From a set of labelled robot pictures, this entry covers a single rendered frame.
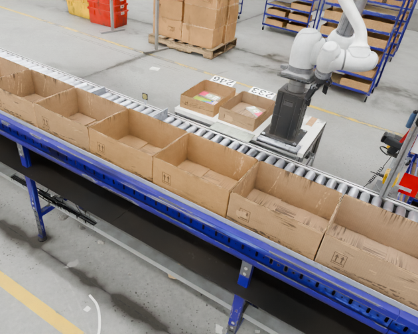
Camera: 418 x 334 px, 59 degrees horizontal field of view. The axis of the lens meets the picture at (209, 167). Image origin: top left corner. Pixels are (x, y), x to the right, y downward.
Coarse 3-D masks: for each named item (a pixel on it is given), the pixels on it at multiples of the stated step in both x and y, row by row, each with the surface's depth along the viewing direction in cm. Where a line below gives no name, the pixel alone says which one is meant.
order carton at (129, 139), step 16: (128, 112) 200; (96, 128) 182; (112, 128) 193; (128, 128) 205; (144, 128) 199; (160, 128) 193; (176, 128) 187; (96, 144) 180; (112, 144) 173; (128, 144) 198; (144, 144) 199; (160, 144) 198; (112, 160) 179; (128, 160) 173; (144, 160) 167; (144, 176) 172
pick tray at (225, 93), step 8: (208, 80) 295; (192, 88) 282; (200, 88) 294; (208, 88) 298; (216, 88) 295; (224, 88) 291; (232, 88) 288; (184, 96) 266; (192, 96) 286; (200, 96) 290; (224, 96) 294; (232, 96) 285; (184, 104) 270; (192, 104) 266; (200, 104) 263; (208, 104) 260; (216, 104) 261; (200, 112) 266; (208, 112) 263; (216, 112) 267
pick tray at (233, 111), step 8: (240, 96) 284; (248, 96) 285; (256, 96) 281; (224, 104) 263; (232, 104) 276; (240, 104) 285; (248, 104) 287; (256, 104) 284; (264, 104) 281; (272, 104) 277; (224, 112) 257; (232, 112) 253; (240, 112) 274; (248, 112) 275; (264, 112) 258; (272, 112) 276; (224, 120) 260; (232, 120) 257; (240, 120) 253; (248, 120) 250; (256, 120) 249; (264, 120) 266; (248, 128) 253; (256, 128) 256
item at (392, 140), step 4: (384, 136) 195; (388, 136) 194; (392, 136) 194; (396, 136) 195; (380, 140) 197; (384, 140) 196; (388, 140) 194; (392, 140) 193; (396, 140) 193; (404, 140) 194; (388, 144) 195; (392, 144) 194; (396, 144) 193; (400, 144) 192; (388, 148) 198; (392, 148) 197; (396, 148) 194; (388, 152) 198; (392, 152) 198
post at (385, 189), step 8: (416, 120) 179; (416, 128) 182; (408, 136) 185; (416, 136) 183; (408, 144) 187; (400, 152) 190; (408, 152) 188; (400, 160) 193; (392, 168) 196; (400, 168) 194; (392, 176) 199; (376, 184) 209; (384, 184) 203; (392, 184) 200; (384, 192) 206; (392, 192) 206
